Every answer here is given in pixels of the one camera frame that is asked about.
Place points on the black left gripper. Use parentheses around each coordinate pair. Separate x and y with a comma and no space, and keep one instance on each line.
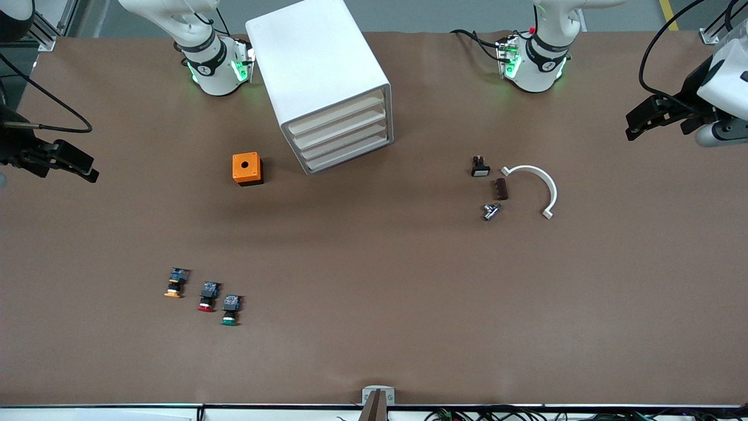
(691,90)

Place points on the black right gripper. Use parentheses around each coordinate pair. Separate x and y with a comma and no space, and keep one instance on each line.
(13,146)

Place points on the green push button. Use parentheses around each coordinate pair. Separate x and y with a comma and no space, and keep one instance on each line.
(231,310)

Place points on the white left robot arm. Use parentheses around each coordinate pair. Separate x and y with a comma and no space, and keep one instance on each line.
(540,64)

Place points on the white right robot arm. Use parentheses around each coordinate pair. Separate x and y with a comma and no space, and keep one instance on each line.
(213,70)

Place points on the yellow push button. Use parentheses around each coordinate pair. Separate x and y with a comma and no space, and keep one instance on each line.
(176,280)

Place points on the red push button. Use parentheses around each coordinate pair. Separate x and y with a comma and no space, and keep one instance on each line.
(208,292)

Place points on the brown terminal block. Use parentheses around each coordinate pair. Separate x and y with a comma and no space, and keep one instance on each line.
(501,189)

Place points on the orange box with hole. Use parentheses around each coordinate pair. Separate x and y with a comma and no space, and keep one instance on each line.
(252,171)

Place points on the tapered brown pole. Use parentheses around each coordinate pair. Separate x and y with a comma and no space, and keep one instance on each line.
(374,412)

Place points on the aluminium frame post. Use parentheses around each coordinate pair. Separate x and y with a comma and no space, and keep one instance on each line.
(716,26)
(49,29)

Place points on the white curved bracket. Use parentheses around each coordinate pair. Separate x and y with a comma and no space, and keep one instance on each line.
(534,169)

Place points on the black white-capped switch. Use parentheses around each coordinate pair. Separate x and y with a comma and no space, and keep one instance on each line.
(480,169)

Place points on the silver key switch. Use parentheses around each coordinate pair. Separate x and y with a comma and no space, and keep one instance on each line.
(490,213)

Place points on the grey metal bracket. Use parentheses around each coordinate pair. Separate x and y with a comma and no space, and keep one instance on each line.
(368,393)

